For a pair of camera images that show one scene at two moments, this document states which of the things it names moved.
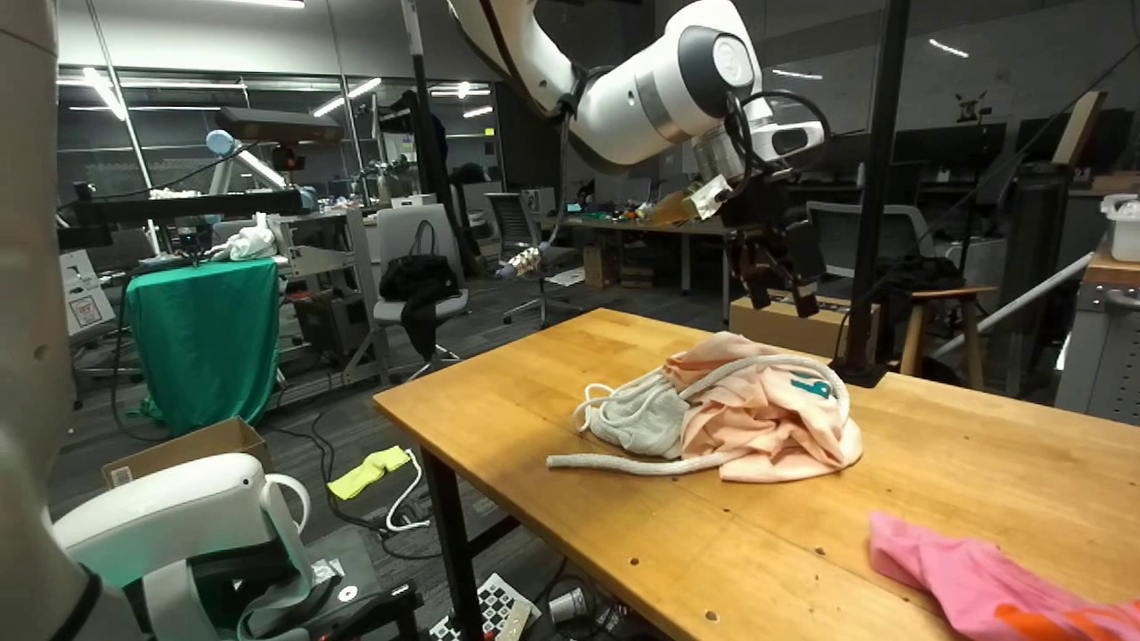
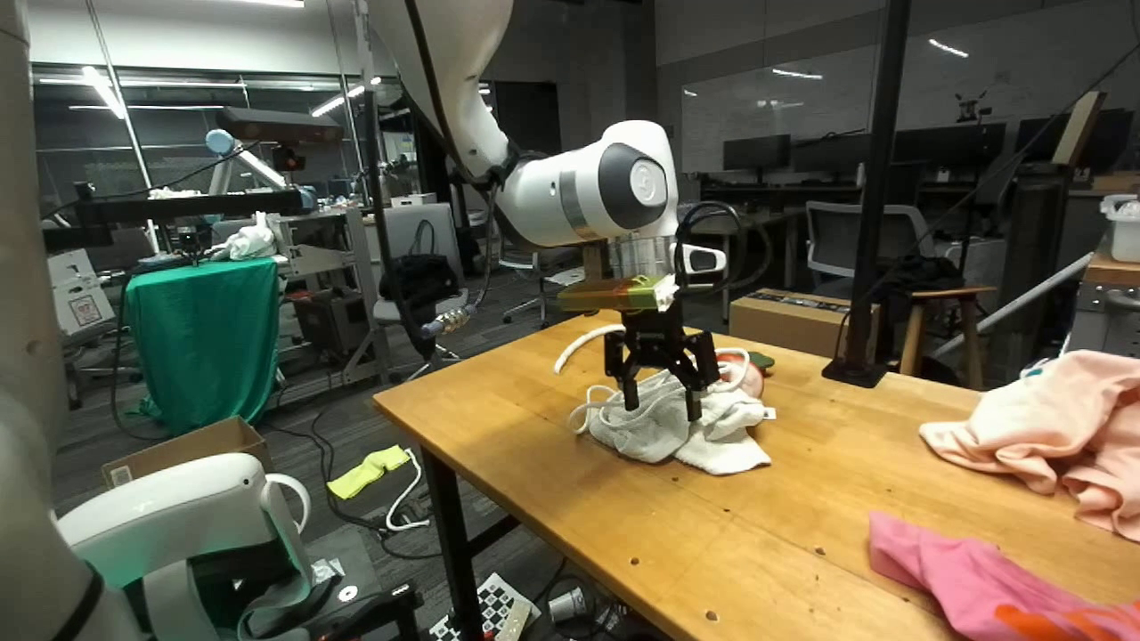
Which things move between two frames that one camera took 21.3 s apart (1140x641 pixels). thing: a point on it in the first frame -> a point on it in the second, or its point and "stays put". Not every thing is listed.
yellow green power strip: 377,469 stays put
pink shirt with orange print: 990,594 stays put
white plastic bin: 1124,212 stays put
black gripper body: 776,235 -> 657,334
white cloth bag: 648,414 stays put
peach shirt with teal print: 765,414 -> 1059,425
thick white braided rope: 632,463 -> 619,325
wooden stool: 973,330 stays put
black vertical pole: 863,357 stays put
